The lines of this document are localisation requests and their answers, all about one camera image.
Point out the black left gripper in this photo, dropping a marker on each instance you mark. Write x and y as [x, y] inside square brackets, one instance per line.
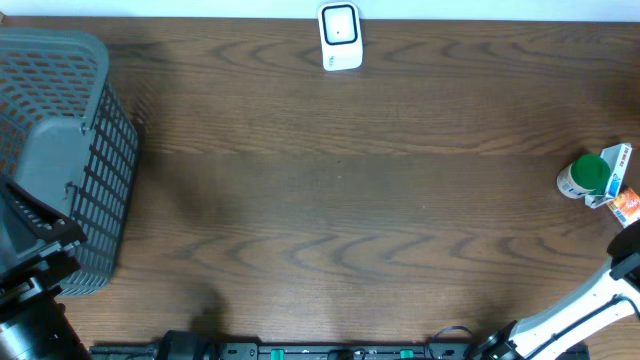
[46, 218]

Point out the green lid jar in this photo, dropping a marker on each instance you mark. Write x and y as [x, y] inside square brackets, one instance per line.
[585, 175]

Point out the white green medicine box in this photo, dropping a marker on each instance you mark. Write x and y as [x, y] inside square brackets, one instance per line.
[617, 157]

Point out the orange snack packet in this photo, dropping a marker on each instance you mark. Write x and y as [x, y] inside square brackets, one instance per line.
[626, 207]

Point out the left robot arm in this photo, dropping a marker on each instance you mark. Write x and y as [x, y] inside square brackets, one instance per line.
[34, 327]

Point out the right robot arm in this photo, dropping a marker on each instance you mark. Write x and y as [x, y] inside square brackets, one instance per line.
[611, 294]

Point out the white barcode scanner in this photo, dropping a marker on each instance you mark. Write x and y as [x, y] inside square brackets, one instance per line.
[341, 36]

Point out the grey plastic mesh basket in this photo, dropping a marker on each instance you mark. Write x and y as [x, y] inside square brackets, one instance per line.
[68, 141]

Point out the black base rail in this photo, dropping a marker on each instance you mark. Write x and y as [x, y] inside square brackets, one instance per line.
[190, 346]

